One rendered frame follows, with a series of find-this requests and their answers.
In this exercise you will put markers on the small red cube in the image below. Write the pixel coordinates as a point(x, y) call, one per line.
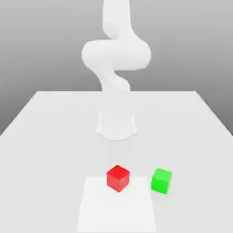
point(118, 179)

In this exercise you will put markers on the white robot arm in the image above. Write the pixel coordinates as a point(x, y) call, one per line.
point(116, 54)

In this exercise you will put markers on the small green cube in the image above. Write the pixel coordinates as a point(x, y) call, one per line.
point(161, 181)

